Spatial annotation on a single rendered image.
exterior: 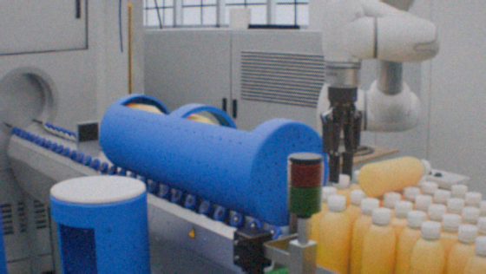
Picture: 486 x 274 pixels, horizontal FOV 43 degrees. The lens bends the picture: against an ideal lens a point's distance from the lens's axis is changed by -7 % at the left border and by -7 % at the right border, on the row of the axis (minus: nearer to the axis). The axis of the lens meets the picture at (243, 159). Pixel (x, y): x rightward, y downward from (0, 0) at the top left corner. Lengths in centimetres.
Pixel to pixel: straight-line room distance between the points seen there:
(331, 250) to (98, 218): 65
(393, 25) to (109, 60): 608
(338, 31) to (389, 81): 83
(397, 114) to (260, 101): 169
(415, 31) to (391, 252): 52
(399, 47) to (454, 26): 309
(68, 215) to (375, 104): 120
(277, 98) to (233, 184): 220
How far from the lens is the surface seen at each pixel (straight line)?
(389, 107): 239
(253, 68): 399
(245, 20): 434
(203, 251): 189
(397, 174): 147
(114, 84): 740
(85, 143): 282
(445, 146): 471
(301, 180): 114
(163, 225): 207
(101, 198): 175
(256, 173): 166
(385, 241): 134
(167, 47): 458
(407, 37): 153
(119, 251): 179
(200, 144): 183
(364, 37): 153
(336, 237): 142
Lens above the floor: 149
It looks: 12 degrees down
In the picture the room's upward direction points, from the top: straight up
